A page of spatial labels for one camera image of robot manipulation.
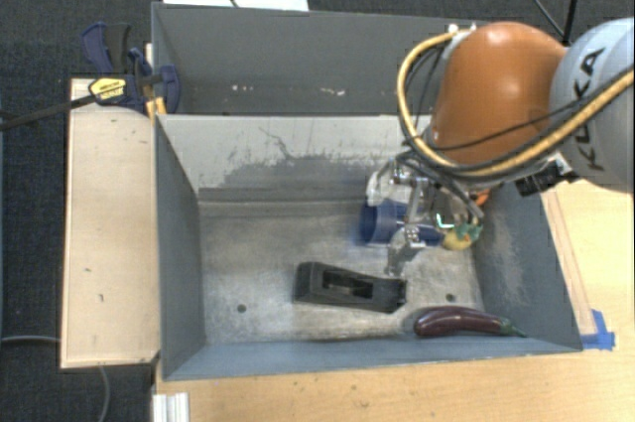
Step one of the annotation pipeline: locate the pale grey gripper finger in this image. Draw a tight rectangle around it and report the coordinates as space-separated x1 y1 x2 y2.
385 230 409 276
396 223 429 273

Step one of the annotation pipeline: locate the blue cup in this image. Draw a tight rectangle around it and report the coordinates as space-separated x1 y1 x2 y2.
357 200 445 247

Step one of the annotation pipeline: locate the yellow toy fruit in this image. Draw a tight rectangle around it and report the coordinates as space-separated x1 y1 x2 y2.
442 221 483 253

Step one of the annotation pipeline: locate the black stapler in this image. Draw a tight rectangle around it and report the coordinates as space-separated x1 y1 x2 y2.
293 260 409 315

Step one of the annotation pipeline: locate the purple toy eggplant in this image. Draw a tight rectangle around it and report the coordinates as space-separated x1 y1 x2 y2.
413 305 529 341

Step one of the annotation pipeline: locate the grey metal bin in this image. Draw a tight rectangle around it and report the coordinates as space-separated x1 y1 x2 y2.
150 1 584 382

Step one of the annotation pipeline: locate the pale wood board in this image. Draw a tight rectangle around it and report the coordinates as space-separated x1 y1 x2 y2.
60 77 163 369

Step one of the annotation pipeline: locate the black cylinder on white bracket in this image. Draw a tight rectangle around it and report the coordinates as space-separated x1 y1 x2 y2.
513 161 579 199

